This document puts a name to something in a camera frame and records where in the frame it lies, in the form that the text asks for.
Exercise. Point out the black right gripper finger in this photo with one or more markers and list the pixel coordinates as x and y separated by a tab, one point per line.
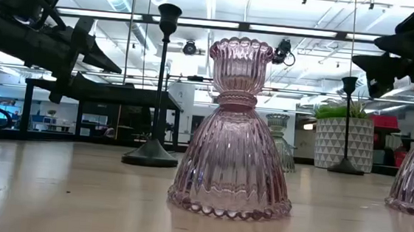
401	44
384	70

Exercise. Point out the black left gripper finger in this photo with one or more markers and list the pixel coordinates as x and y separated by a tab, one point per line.
98	58
78	79

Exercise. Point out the black metal candlestick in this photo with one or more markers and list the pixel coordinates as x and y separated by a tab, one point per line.
151	156
345	167

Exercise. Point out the green ribbed glass candle holder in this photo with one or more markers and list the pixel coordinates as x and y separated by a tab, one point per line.
285	152

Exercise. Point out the green succulent plant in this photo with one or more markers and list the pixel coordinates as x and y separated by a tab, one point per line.
335	111

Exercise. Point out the white geometric plant pot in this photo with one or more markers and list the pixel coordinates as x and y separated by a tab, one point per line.
343	145

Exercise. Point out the black ceiling spotlight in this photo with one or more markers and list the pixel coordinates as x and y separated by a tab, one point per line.
189	48

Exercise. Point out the black aluminium table frame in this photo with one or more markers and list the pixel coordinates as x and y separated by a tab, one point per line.
5	135

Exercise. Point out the black overhead camera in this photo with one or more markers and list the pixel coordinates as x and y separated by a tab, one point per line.
282	51

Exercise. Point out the black overhead frame beam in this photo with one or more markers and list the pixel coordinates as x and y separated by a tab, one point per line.
243	26

